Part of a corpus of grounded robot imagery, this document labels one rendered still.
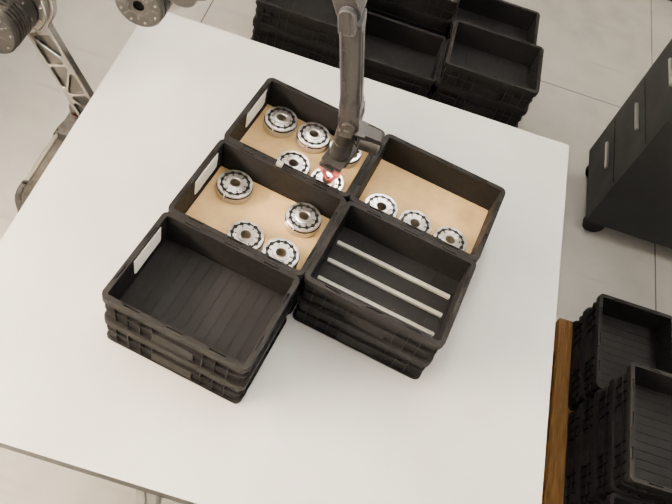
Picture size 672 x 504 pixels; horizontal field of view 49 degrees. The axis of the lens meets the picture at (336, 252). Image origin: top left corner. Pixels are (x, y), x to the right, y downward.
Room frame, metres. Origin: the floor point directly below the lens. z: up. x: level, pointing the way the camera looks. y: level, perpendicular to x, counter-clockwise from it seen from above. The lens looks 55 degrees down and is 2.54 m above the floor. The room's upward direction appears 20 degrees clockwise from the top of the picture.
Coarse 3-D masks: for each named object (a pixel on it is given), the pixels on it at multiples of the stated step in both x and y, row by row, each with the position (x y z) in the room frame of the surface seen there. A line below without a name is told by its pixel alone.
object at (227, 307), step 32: (160, 256) 1.00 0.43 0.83; (192, 256) 1.03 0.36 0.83; (224, 256) 1.04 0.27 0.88; (128, 288) 0.88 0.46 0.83; (160, 288) 0.91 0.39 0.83; (192, 288) 0.94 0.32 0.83; (224, 288) 0.97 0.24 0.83; (256, 288) 1.01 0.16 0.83; (288, 288) 1.01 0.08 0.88; (128, 320) 0.77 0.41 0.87; (160, 320) 0.82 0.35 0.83; (192, 320) 0.85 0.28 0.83; (224, 320) 0.89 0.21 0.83; (256, 320) 0.92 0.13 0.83; (192, 352) 0.75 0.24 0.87; (224, 352) 0.80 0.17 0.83
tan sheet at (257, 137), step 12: (264, 108) 1.63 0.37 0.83; (300, 120) 1.64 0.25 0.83; (252, 132) 1.52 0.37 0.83; (264, 132) 1.54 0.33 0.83; (252, 144) 1.47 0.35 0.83; (264, 144) 1.49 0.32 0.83; (276, 144) 1.51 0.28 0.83; (288, 144) 1.52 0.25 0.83; (276, 156) 1.46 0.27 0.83; (312, 156) 1.51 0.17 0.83; (312, 168) 1.47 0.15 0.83; (348, 180) 1.47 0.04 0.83
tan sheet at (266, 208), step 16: (208, 192) 1.25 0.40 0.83; (256, 192) 1.31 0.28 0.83; (272, 192) 1.33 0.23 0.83; (192, 208) 1.18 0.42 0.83; (208, 208) 1.20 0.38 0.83; (224, 208) 1.22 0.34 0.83; (240, 208) 1.23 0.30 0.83; (256, 208) 1.25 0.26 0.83; (272, 208) 1.27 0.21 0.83; (208, 224) 1.15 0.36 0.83; (224, 224) 1.16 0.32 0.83; (272, 224) 1.22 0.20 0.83; (304, 240) 1.21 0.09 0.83; (304, 256) 1.16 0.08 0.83
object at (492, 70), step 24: (456, 24) 2.70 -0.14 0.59; (456, 48) 2.68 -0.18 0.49; (480, 48) 2.73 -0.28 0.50; (504, 48) 2.74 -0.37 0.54; (528, 48) 2.74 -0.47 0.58; (456, 72) 2.45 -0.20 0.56; (480, 72) 2.46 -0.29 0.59; (504, 72) 2.65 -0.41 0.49; (528, 72) 2.70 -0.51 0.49; (432, 96) 2.47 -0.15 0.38; (456, 96) 2.45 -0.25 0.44; (480, 96) 2.45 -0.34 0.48; (504, 96) 2.46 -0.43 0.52; (528, 96) 2.47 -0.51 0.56; (504, 120) 2.47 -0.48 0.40
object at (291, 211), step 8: (288, 208) 1.27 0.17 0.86; (296, 208) 1.28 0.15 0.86; (304, 208) 1.29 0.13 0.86; (312, 208) 1.30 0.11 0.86; (288, 216) 1.24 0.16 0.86; (312, 216) 1.27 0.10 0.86; (320, 216) 1.28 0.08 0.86; (296, 224) 1.23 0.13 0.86; (304, 224) 1.24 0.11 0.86; (312, 224) 1.25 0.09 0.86
